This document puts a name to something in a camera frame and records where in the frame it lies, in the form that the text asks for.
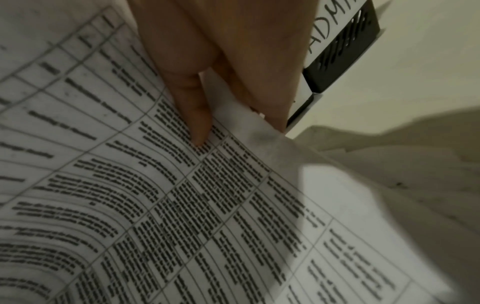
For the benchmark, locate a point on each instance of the printed table paper sheet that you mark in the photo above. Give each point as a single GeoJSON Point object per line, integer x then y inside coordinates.
{"type": "Point", "coordinates": [150, 193]}

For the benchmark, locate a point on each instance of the person's right hand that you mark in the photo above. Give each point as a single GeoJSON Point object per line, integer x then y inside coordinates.
{"type": "Point", "coordinates": [243, 44]}

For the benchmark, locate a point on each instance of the white table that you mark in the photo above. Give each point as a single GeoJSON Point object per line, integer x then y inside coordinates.
{"type": "Point", "coordinates": [431, 74]}

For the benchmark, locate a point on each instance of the pile of printed papers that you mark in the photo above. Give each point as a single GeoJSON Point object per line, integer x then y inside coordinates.
{"type": "Point", "coordinates": [431, 178]}

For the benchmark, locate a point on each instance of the black ADMIN file holder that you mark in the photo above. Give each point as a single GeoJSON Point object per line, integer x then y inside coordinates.
{"type": "Point", "coordinates": [348, 59]}

